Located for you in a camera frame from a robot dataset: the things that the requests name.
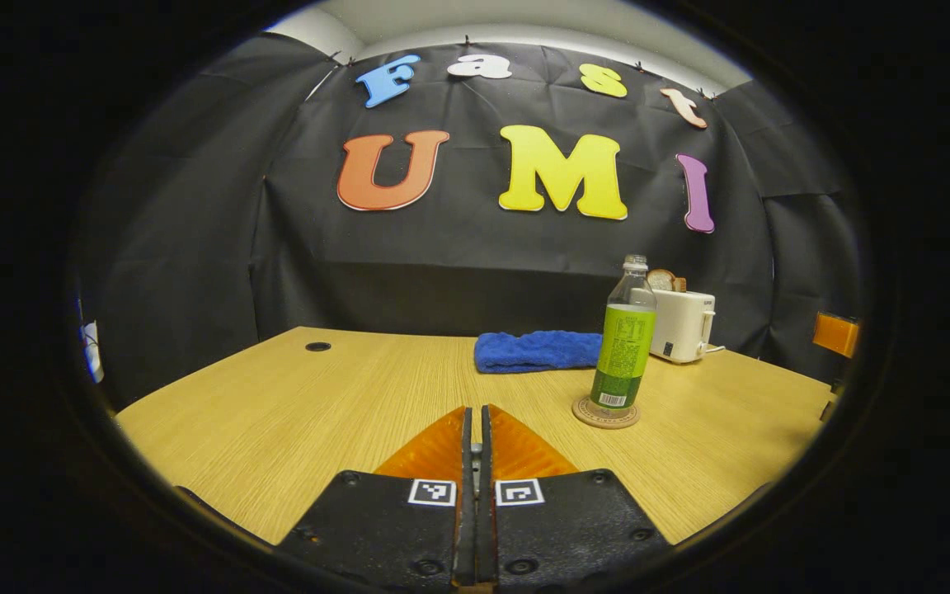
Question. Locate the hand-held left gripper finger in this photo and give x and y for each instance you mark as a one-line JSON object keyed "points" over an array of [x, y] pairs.
{"points": [[467, 511], [485, 511]]}

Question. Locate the blue towel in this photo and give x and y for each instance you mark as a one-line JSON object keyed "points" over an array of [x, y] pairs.
{"points": [[533, 351]]}

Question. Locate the black backdrop cloth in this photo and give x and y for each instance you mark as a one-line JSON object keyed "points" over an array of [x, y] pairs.
{"points": [[195, 247]]}

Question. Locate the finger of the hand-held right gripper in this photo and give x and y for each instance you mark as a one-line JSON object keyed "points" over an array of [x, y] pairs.
{"points": [[836, 334]]}

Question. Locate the white toaster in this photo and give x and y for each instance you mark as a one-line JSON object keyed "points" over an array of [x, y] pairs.
{"points": [[685, 326]]}

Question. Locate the round wooden coaster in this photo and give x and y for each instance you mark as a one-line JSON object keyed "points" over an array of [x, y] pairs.
{"points": [[607, 419]]}

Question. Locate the bread slice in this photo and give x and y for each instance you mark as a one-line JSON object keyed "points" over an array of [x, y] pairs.
{"points": [[661, 280]]}

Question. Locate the green label water bottle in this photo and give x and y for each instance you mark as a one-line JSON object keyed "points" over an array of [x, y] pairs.
{"points": [[623, 355]]}

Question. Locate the computer monitor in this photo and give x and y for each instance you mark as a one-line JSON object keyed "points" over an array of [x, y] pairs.
{"points": [[92, 346]]}

